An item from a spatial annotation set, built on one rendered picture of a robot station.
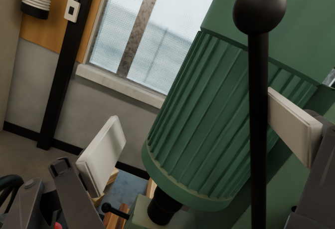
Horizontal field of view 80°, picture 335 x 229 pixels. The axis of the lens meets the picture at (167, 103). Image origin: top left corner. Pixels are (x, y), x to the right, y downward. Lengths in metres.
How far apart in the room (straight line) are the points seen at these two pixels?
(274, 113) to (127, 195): 0.58
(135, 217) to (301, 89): 0.35
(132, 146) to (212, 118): 1.71
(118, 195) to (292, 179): 0.49
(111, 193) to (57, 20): 1.36
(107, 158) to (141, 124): 1.65
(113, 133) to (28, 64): 1.78
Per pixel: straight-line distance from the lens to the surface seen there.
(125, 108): 1.76
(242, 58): 0.24
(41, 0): 1.62
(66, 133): 2.05
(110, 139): 0.17
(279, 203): 0.36
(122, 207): 0.59
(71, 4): 1.61
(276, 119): 0.17
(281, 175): 0.33
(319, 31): 0.25
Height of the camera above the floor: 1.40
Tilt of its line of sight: 20 degrees down
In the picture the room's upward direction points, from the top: 26 degrees clockwise
